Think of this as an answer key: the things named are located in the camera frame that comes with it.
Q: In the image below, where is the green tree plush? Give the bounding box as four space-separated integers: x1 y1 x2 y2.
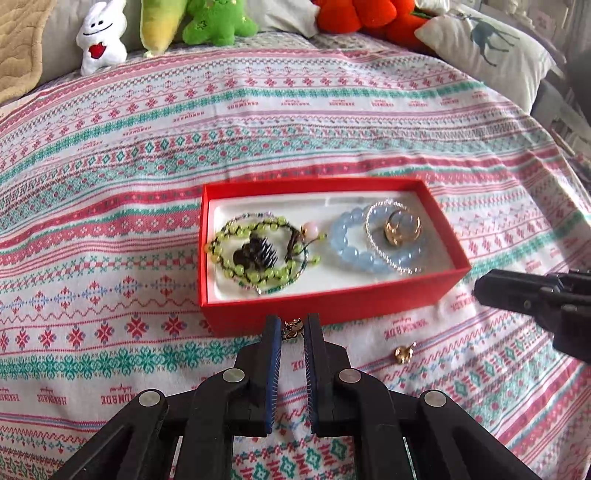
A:
181 0 260 47

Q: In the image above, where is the red orange persimmon plush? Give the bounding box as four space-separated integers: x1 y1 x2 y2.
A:
313 0 438 52

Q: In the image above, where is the red cardboard box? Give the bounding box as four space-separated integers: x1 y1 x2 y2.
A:
197 178 472 339

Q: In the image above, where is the green bead bracelet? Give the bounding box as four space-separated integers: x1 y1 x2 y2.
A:
205 217 327 283

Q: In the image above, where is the white bunny plush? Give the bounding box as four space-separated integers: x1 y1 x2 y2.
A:
76 0 129 77

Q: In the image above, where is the silver bead bracelet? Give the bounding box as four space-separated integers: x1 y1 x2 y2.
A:
364 200 424 276

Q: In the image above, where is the patterned bedspread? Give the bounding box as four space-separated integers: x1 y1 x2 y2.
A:
0 31 591 480

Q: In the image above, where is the black hair claw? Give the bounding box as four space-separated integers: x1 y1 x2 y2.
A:
232 234 283 269

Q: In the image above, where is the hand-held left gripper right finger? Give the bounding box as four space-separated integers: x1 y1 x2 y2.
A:
302 314 541 480

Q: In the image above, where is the deer print pillow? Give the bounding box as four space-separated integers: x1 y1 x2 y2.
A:
414 13 563 114

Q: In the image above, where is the swirl print pillow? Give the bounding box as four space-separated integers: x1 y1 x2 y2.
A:
414 0 452 16

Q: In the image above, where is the yellow green radish plush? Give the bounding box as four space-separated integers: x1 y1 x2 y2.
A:
139 0 188 54

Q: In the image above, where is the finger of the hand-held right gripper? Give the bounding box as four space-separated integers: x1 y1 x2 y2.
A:
473 269 591 364

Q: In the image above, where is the gold chain earring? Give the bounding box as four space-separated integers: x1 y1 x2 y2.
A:
282 318 305 343

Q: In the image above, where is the beige quilted blanket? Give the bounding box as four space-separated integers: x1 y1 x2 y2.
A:
0 0 59 106

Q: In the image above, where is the gold ring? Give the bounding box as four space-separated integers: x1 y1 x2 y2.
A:
385 209 424 248

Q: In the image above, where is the blue bead bracelet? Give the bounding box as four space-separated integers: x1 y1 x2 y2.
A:
329 205 422 278

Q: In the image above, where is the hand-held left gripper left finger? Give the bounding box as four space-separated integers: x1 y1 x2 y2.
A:
46 315 283 480

